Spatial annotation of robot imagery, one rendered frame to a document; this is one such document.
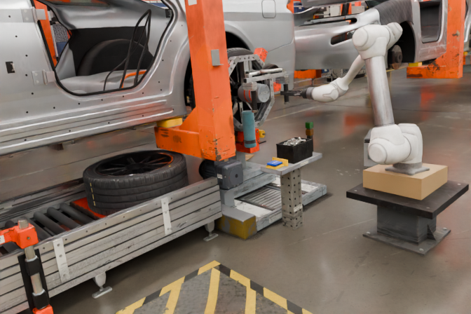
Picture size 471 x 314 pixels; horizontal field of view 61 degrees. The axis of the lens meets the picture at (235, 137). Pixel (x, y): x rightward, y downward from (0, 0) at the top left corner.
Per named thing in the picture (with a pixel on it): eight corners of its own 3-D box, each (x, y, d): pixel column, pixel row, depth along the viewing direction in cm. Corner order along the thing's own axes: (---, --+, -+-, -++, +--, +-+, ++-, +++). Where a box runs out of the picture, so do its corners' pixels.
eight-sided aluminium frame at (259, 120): (270, 121, 322) (265, 52, 309) (276, 121, 317) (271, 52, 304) (219, 135, 286) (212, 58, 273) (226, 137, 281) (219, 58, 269)
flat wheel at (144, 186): (137, 176, 311) (132, 147, 306) (207, 184, 279) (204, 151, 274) (66, 209, 256) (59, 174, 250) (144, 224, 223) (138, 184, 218)
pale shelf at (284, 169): (302, 154, 278) (301, 150, 278) (322, 158, 266) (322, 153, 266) (260, 171, 250) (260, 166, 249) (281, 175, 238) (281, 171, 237)
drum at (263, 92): (250, 100, 304) (249, 81, 301) (271, 101, 289) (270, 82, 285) (237, 103, 294) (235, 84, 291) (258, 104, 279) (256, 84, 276)
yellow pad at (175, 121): (172, 123, 296) (171, 115, 295) (183, 124, 286) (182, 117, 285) (156, 126, 287) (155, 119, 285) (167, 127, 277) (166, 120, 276)
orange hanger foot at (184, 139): (174, 142, 302) (169, 97, 294) (220, 151, 264) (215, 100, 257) (155, 148, 291) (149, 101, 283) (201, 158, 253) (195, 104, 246)
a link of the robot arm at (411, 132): (427, 160, 230) (427, 122, 227) (411, 165, 219) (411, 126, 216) (401, 156, 243) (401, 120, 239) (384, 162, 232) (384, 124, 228)
